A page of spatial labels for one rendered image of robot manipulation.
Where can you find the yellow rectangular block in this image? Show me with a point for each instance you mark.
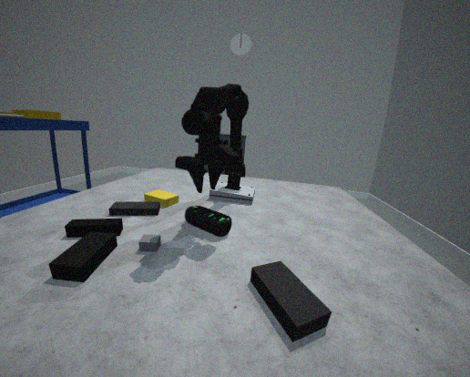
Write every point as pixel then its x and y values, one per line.
pixel 166 199

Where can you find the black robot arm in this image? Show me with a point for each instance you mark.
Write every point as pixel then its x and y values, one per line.
pixel 203 119

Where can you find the dark grey controller unit with rocker switches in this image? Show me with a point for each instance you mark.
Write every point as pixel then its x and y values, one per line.
pixel 211 221

